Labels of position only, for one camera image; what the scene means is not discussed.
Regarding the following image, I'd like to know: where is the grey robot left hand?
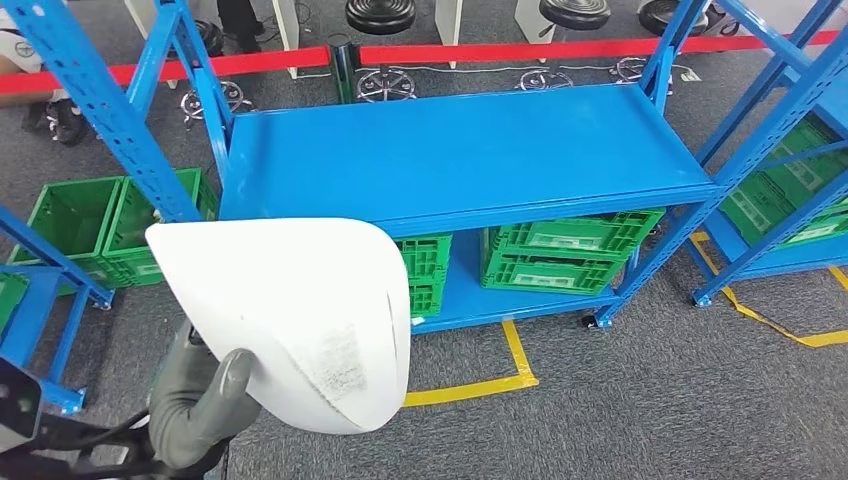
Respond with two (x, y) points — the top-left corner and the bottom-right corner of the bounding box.
(150, 321), (263, 470)

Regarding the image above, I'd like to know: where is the white plastic shell part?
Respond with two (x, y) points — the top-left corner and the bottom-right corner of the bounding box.
(144, 217), (412, 437)

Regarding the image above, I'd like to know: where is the blue metal shelf rack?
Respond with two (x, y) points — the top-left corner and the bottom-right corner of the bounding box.
(0, 205), (114, 417)
(688, 0), (848, 309)
(0, 0), (848, 333)

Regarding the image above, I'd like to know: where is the green open plastic crate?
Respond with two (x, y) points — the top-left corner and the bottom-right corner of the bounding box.
(102, 167), (220, 288)
(6, 176), (125, 296)

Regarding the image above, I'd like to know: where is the yellow floor tape marking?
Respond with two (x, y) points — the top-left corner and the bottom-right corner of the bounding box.
(402, 319), (540, 409)
(688, 230), (848, 349)

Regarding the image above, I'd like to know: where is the black round swivel stool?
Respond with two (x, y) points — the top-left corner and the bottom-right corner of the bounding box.
(168, 19), (256, 128)
(609, 0), (711, 87)
(345, 0), (419, 104)
(516, 0), (612, 92)

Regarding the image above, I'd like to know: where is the white desk panel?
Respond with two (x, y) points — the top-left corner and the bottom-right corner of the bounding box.
(271, 0), (301, 81)
(435, 0), (464, 70)
(123, 0), (180, 91)
(515, 0), (556, 64)

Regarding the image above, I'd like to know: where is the person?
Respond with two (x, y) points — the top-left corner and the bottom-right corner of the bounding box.
(0, 0), (89, 147)
(215, 0), (266, 54)

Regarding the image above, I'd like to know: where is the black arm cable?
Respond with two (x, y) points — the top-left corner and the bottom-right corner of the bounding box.
(26, 410), (154, 480)

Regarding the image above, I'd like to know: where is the black barrier post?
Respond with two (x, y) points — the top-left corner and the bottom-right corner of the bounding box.
(329, 33), (360, 105)

